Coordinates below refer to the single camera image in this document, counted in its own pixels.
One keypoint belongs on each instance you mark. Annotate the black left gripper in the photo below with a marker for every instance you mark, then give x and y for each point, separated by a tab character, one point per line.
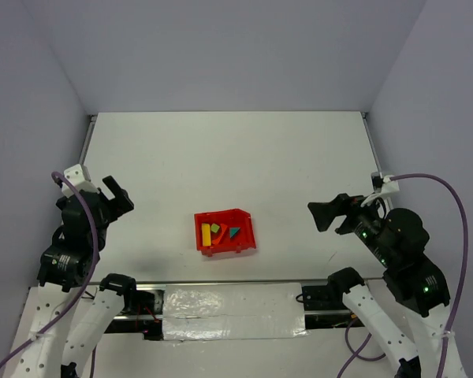
103	203

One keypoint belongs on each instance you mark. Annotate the teal wedge wood block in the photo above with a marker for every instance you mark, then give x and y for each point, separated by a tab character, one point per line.
233	232

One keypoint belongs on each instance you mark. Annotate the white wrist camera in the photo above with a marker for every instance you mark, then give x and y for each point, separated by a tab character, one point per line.
78	175
383	185

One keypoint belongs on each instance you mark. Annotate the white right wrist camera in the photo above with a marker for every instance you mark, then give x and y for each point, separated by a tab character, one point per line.
383	185

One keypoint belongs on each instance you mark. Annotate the red plastic bin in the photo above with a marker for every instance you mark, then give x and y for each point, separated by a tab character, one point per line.
244	240

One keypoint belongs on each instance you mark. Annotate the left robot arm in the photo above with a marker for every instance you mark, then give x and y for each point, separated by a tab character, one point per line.
57	346

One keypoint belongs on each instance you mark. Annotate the yellow long wood block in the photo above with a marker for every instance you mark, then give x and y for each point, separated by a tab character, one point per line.
206	234

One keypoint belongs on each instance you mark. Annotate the orange arch wood block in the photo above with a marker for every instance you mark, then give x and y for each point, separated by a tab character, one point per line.
220	235

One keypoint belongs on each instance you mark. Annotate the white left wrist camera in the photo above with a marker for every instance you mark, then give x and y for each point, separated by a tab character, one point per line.
78	175

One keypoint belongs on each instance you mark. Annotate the silver tape sheet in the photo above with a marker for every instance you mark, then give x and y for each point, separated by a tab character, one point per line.
232	311

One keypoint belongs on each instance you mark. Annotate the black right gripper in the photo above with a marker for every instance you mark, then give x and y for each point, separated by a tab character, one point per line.
343	215

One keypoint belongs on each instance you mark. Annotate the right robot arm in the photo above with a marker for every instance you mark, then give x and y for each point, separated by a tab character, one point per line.
398	242

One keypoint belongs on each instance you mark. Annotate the green wood cube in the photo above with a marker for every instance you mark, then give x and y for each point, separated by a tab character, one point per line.
214	228

